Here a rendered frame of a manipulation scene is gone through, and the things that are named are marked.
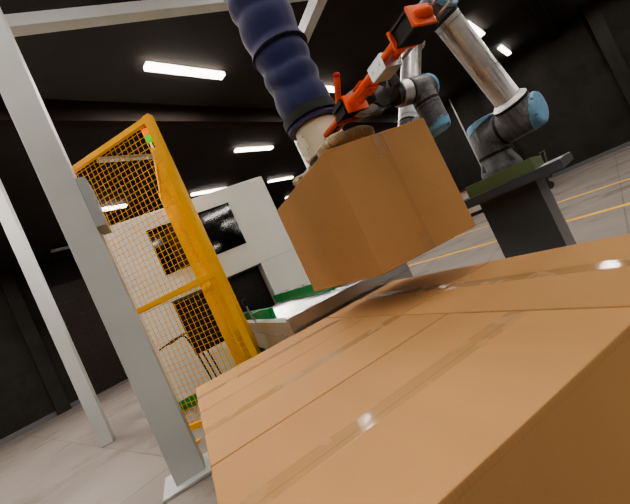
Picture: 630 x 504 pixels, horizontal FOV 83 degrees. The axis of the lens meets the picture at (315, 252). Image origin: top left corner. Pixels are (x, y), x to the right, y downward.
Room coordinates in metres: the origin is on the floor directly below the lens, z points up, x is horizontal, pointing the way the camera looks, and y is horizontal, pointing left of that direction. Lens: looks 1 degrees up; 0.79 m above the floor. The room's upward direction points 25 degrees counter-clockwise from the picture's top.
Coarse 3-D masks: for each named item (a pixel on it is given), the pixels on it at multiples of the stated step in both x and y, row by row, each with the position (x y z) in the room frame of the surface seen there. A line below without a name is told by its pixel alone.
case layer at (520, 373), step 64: (576, 256) 0.83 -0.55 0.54; (320, 320) 1.57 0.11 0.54; (384, 320) 1.06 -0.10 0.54; (448, 320) 0.80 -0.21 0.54; (512, 320) 0.64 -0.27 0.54; (576, 320) 0.54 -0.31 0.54; (256, 384) 1.01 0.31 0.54; (320, 384) 0.77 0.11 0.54; (384, 384) 0.63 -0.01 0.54; (448, 384) 0.53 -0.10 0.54; (512, 384) 0.45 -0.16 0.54; (576, 384) 0.41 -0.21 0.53; (256, 448) 0.61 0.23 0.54; (320, 448) 0.51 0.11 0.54; (384, 448) 0.45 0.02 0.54; (448, 448) 0.39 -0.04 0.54; (512, 448) 0.37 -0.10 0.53; (576, 448) 0.40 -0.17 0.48
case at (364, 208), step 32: (416, 128) 1.16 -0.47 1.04; (320, 160) 1.07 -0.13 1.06; (352, 160) 1.05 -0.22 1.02; (384, 160) 1.09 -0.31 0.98; (416, 160) 1.14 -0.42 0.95; (320, 192) 1.15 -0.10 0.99; (352, 192) 1.04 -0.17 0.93; (384, 192) 1.07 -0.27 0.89; (416, 192) 1.11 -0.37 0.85; (448, 192) 1.16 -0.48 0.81; (288, 224) 1.52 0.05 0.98; (320, 224) 1.25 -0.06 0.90; (352, 224) 1.06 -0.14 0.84; (384, 224) 1.05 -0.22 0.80; (416, 224) 1.09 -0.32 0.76; (448, 224) 1.14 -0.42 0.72; (320, 256) 1.36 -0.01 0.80; (352, 256) 1.14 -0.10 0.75; (384, 256) 1.04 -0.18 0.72; (416, 256) 1.07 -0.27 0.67; (320, 288) 1.50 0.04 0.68
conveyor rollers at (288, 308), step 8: (344, 288) 2.34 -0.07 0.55; (312, 296) 2.82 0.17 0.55; (320, 296) 2.56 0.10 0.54; (328, 296) 2.29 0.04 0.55; (280, 304) 3.55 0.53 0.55; (288, 304) 3.11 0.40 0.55; (296, 304) 2.77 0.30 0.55; (304, 304) 2.51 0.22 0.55; (312, 304) 2.25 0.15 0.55; (280, 312) 2.71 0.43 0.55; (288, 312) 2.46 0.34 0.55; (296, 312) 2.29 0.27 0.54
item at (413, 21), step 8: (408, 8) 0.79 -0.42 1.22; (416, 8) 0.80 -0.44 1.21; (400, 16) 0.82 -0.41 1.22; (408, 16) 0.79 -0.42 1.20; (432, 16) 0.81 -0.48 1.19; (400, 24) 0.83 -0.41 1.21; (408, 24) 0.81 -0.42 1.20; (416, 24) 0.79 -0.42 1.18; (424, 24) 0.80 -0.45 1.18; (432, 24) 0.82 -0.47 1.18; (392, 32) 0.86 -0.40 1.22; (400, 32) 0.84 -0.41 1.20; (408, 32) 0.82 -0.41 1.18; (416, 32) 0.82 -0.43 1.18; (424, 32) 0.84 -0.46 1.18; (392, 40) 0.86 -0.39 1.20; (400, 40) 0.85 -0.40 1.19; (408, 40) 0.84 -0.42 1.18; (416, 40) 0.86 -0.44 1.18; (400, 48) 0.87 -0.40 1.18
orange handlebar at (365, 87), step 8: (424, 8) 0.79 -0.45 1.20; (432, 8) 0.80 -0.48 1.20; (416, 16) 0.79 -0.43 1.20; (424, 16) 0.80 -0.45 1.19; (392, 48) 0.88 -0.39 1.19; (384, 56) 0.91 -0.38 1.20; (368, 80) 1.00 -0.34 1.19; (360, 88) 1.04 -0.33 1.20; (368, 88) 1.04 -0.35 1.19; (376, 88) 1.06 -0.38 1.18; (352, 96) 1.09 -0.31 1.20; (360, 96) 1.07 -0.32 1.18; (352, 104) 1.11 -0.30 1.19; (328, 128) 1.27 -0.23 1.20; (328, 136) 1.31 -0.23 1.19
